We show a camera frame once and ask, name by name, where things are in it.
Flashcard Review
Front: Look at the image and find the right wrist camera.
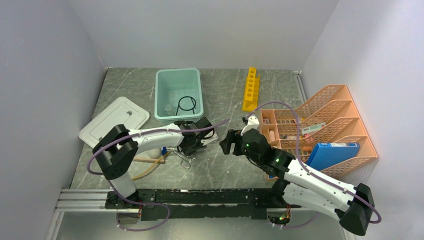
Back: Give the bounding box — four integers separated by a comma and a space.
240, 114, 260, 136

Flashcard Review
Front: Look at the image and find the blue binder folder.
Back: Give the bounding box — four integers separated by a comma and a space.
306, 142, 360, 171

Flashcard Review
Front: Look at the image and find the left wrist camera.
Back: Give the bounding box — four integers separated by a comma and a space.
195, 117, 218, 146

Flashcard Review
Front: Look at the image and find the white plastic bin lid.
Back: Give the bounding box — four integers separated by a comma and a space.
78, 96, 150, 148

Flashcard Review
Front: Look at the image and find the wooden dowel rod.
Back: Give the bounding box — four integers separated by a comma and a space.
133, 157, 166, 164

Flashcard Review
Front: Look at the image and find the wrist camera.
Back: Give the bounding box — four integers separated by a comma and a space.
195, 117, 218, 146
240, 114, 260, 136

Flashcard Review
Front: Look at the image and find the yellow test tube rack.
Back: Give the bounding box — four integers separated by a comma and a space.
241, 67, 260, 112

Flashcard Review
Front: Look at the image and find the clear glass jar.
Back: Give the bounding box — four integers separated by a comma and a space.
164, 103, 173, 115

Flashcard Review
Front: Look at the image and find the black wire ring stand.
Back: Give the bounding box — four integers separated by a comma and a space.
175, 95, 197, 116

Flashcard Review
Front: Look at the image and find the orange mesh file organizer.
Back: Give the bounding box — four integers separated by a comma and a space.
260, 84, 378, 179

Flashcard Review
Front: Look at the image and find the mint green plastic bin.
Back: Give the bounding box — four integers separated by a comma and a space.
154, 68, 204, 123

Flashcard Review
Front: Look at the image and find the graduated cylinder blue base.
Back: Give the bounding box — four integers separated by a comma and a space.
161, 146, 168, 156

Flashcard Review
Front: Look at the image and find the amber rubber tubing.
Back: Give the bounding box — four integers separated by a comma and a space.
131, 152, 171, 181

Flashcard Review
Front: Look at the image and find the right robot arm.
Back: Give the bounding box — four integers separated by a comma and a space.
219, 129, 381, 236

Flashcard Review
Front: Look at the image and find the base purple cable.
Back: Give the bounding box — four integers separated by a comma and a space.
115, 202, 171, 232

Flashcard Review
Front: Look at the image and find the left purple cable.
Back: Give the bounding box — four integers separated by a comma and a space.
86, 118, 231, 206

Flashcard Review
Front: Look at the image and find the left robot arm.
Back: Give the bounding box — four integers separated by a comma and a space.
91, 118, 215, 208

